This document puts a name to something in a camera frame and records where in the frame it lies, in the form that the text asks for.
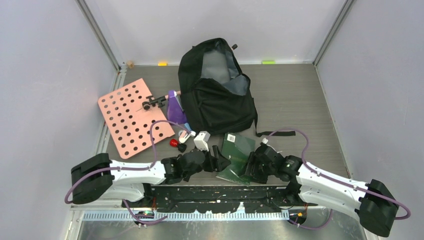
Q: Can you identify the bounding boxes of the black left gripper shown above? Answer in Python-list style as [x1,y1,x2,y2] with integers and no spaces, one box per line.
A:
[182,145,231,179]

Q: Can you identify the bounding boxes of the black student backpack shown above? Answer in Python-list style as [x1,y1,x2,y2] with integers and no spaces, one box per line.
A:
[177,37,296,138]

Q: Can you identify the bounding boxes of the pink folding stand legs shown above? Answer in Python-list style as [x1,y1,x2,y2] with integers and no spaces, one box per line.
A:
[141,90,181,111]

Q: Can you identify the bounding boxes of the purple plastic stapler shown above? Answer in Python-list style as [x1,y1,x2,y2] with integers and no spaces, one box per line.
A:
[167,90,188,124]

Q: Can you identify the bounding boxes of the red black stamp toy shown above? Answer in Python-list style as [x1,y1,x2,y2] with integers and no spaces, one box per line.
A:
[169,138,187,153]

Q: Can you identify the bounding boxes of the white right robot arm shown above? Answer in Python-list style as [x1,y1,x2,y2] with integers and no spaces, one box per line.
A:
[242,143,399,238]

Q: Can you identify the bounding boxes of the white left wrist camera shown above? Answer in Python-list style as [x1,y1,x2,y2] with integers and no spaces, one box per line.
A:
[193,131,211,152]

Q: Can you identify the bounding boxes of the aluminium slotted rail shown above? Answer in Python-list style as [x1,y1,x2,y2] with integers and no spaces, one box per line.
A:
[82,209,290,222]

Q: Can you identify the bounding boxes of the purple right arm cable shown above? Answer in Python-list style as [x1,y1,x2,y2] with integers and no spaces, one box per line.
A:
[266,128,412,231]

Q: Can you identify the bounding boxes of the small wooden block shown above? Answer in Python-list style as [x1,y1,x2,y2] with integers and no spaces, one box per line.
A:
[126,60,135,69]

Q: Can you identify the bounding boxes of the pink perforated stand plate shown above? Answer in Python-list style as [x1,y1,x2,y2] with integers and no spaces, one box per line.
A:
[97,78,175,160]

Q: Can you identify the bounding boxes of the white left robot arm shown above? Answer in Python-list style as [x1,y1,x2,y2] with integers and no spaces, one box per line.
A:
[65,145,231,207]

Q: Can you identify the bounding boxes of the dark green notebook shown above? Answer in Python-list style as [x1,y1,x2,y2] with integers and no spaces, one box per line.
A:
[216,133,256,186]

